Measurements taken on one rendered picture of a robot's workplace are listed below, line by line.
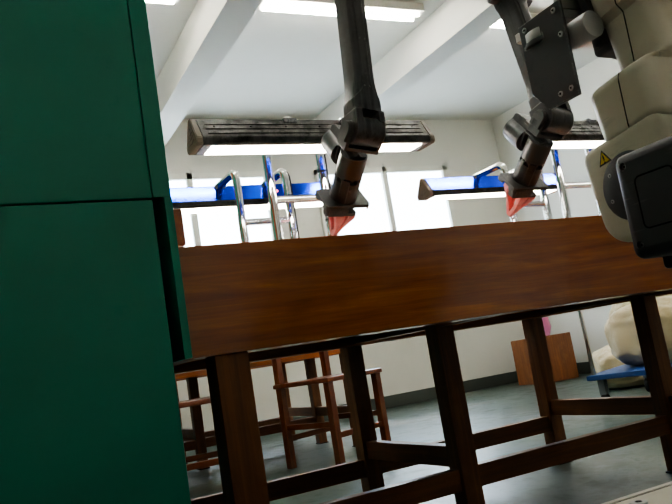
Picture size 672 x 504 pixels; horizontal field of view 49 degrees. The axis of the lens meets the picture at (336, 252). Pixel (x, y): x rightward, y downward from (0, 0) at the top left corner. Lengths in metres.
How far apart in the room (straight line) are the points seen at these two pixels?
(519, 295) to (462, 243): 0.17
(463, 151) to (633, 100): 7.37
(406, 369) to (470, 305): 6.11
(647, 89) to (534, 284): 0.56
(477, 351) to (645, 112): 6.99
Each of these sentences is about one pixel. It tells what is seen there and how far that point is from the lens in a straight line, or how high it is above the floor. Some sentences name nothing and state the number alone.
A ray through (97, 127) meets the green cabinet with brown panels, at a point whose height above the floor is 0.96.
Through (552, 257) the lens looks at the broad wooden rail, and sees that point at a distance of 1.63.
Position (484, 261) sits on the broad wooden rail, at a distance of 1.51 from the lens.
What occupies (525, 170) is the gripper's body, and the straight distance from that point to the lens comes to 1.71.
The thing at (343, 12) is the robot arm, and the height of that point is 1.24.
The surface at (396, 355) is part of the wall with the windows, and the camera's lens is 7.53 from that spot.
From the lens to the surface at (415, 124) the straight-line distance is 1.91.
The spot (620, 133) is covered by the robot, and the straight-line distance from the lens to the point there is 1.20.
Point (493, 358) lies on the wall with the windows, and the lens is 8.19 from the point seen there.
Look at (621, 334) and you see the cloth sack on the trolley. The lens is 4.74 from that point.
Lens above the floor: 0.54
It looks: 8 degrees up
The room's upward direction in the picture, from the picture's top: 9 degrees counter-clockwise
